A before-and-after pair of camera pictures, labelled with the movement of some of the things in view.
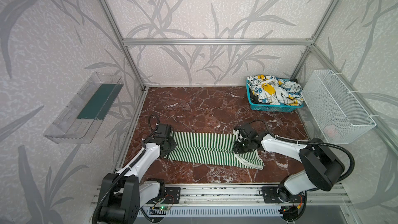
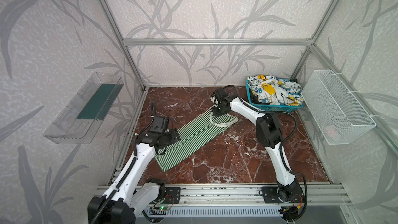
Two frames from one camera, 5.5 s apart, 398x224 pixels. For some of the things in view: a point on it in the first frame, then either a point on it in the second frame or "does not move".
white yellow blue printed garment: x=271 y=89 does not move
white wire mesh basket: x=337 y=115 does not move
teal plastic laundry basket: x=271 y=108 does not move
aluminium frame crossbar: x=285 y=42 does not move
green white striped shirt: x=213 y=149 to x=195 y=136
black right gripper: x=238 y=147 to x=218 y=110
